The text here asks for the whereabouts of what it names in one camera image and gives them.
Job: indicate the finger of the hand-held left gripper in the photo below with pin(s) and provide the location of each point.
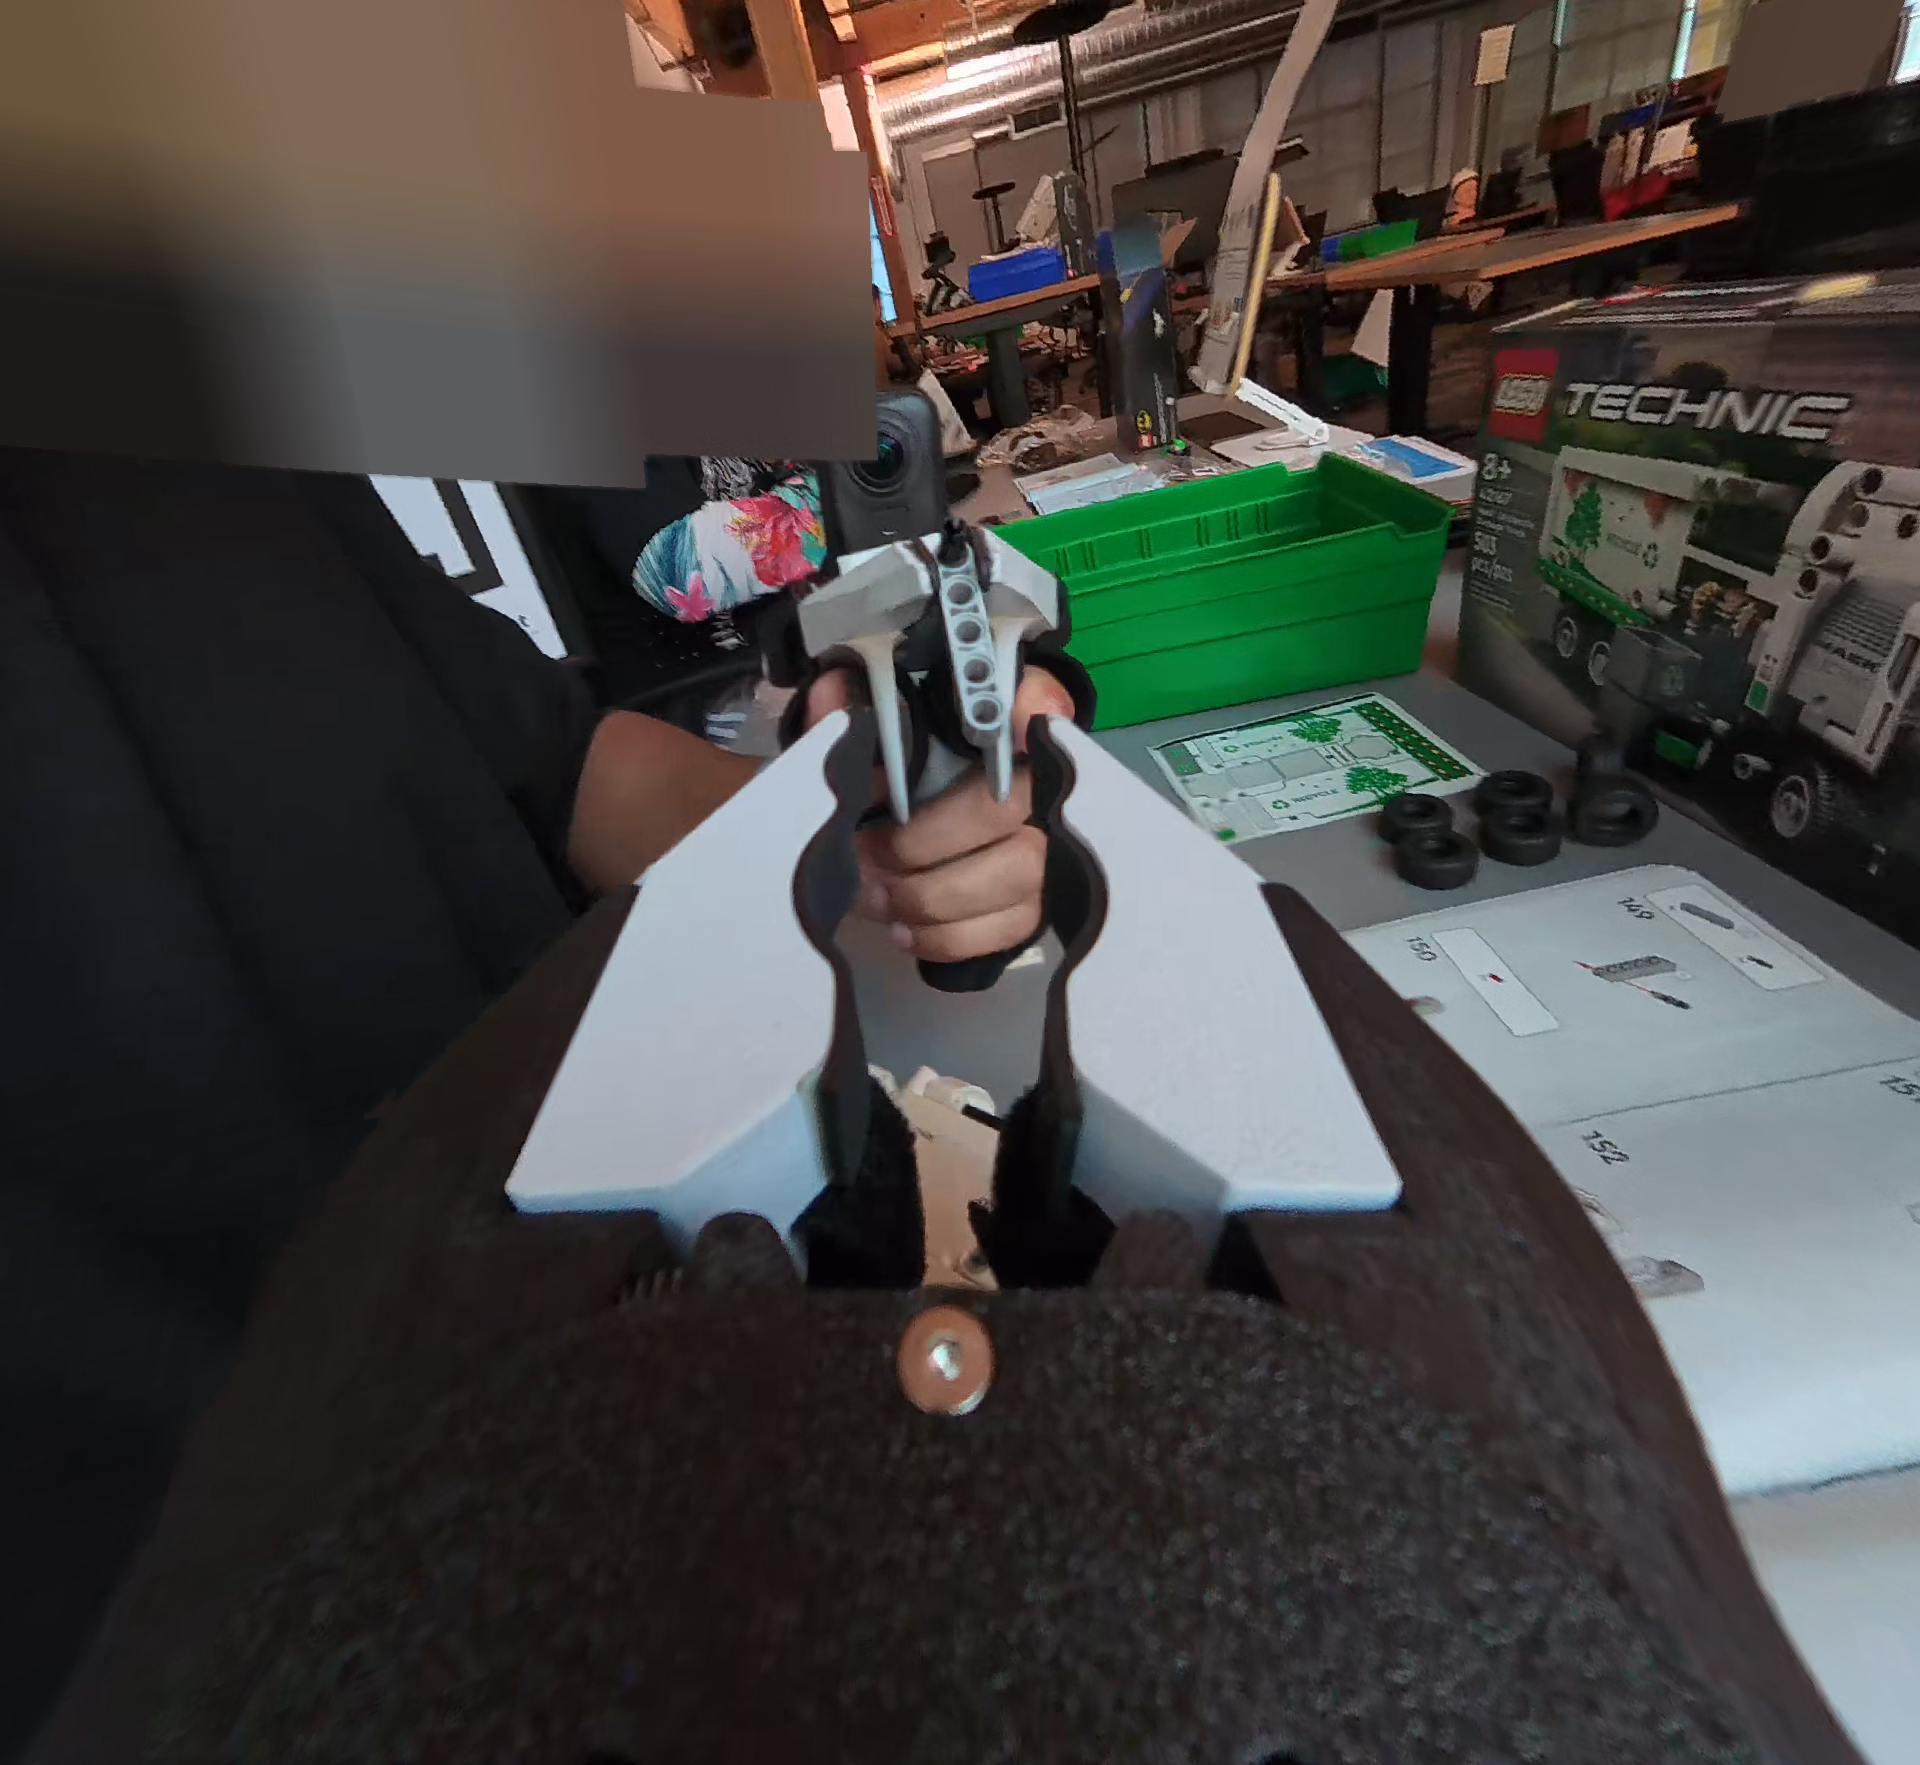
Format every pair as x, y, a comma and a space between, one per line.
1034, 610
849, 610

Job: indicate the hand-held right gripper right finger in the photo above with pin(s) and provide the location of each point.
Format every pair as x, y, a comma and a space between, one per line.
1215, 1014

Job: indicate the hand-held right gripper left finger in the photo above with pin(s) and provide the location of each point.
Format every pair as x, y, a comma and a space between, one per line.
705, 1014

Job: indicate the grey lego beam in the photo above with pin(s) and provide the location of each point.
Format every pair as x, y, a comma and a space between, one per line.
968, 655

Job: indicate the person's left forearm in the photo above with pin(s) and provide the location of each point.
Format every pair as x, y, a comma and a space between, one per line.
674, 791

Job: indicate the another person's forearm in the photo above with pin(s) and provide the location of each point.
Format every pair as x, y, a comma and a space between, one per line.
735, 551

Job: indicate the lego set box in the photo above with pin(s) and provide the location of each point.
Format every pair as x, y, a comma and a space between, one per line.
1695, 564

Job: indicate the person's left hand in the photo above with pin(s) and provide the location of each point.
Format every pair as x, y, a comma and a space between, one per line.
960, 881

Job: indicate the clear plastic bags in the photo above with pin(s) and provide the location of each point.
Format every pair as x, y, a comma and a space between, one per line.
1094, 482

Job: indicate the green plastic bin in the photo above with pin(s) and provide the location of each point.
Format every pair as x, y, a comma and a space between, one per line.
1244, 625

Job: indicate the sticker sheet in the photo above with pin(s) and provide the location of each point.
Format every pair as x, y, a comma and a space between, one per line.
1274, 782

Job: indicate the blue crate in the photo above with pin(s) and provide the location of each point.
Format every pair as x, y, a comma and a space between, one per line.
1025, 276

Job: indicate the dark tall carton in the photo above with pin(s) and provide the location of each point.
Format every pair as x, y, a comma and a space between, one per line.
1148, 341

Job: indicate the pile of black rubber tyres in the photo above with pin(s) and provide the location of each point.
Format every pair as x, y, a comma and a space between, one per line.
1522, 834

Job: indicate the black framed task sign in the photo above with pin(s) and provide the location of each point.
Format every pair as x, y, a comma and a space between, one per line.
451, 520

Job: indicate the wooden clipboard stand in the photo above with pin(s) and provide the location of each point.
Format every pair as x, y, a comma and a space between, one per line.
1252, 234

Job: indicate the person's black shirt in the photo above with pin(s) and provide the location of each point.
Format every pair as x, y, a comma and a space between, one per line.
224, 895

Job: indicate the green crate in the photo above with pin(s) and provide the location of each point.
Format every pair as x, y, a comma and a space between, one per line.
1368, 243

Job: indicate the black floor lamp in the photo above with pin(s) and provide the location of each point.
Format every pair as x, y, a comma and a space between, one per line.
1062, 18

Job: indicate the instruction booklet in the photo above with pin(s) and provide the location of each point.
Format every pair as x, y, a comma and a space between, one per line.
1725, 1195

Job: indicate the wooden desk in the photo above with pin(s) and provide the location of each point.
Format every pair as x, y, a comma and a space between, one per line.
1501, 243

